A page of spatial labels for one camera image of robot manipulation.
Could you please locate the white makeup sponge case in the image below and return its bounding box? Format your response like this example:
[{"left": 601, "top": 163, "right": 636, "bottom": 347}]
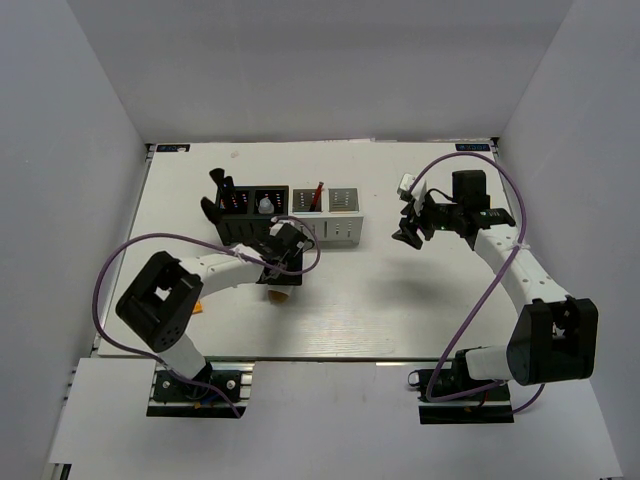
[{"left": 267, "top": 285, "right": 294, "bottom": 304}]

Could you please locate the small clear bottle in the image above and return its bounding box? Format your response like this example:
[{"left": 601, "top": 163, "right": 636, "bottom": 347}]
[{"left": 258, "top": 196, "right": 275, "bottom": 215}]

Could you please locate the red lip gloss tube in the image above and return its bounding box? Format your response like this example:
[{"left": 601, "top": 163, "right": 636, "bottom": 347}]
[{"left": 309, "top": 181, "right": 324, "bottom": 212}]

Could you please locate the fan makeup brush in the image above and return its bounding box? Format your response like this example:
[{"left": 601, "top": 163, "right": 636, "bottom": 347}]
[{"left": 221, "top": 176, "right": 237, "bottom": 210}]

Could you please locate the black brush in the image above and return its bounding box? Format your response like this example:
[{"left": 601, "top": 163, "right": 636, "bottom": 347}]
[{"left": 209, "top": 168, "right": 227, "bottom": 199}]

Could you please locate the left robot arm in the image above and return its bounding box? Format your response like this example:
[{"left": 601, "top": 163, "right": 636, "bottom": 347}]
[{"left": 115, "top": 222, "right": 315, "bottom": 399}]

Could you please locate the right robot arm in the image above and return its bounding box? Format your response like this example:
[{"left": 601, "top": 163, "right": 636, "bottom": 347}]
[{"left": 392, "top": 170, "right": 598, "bottom": 399}]

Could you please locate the black organizer box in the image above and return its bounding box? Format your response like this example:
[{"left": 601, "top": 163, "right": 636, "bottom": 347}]
[{"left": 214, "top": 185, "right": 290, "bottom": 246}]

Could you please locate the white organizer box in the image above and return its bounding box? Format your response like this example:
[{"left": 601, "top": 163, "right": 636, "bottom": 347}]
[{"left": 289, "top": 186, "right": 364, "bottom": 245}]

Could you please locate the blue label sticker right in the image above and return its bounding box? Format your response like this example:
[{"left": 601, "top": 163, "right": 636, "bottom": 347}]
[{"left": 455, "top": 143, "right": 491, "bottom": 152}]

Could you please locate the blue label sticker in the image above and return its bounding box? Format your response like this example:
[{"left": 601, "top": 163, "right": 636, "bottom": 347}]
[
  {"left": 455, "top": 143, "right": 491, "bottom": 152},
  {"left": 156, "top": 144, "right": 191, "bottom": 153}
]

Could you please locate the blue label sticker left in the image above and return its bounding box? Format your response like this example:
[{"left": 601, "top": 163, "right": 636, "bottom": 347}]
[{"left": 156, "top": 144, "right": 191, "bottom": 153}]

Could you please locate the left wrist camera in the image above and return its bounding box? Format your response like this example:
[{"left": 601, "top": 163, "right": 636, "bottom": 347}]
[{"left": 269, "top": 217, "right": 290, "bottom": 237}]

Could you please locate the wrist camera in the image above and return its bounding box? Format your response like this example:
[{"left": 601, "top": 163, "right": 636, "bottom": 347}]
[
  {"left": 269, "top": 217, "right": 290, "bottom": 237},
  {"left": 397, "top": 173, "right": 427, "bottom": 214}
]

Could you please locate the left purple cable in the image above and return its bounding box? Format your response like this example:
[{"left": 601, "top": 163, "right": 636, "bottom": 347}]
[{"left": 93, "top": 215, "right": 322, "bottom": 417}]

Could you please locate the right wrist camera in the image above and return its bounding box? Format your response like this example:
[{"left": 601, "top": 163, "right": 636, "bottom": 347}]
[{"left": 397, "top": 173, "right": 427, "bottom": 214}]

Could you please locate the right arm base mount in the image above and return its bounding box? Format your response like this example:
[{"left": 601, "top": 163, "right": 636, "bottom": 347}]
[{"left": 407, "top": 369, "right": 514, "bottom": 426}]

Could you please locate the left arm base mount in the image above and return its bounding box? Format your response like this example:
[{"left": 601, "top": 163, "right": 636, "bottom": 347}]
[{"left": 146, "top": 362, "right": 254, "bottom": 419}]

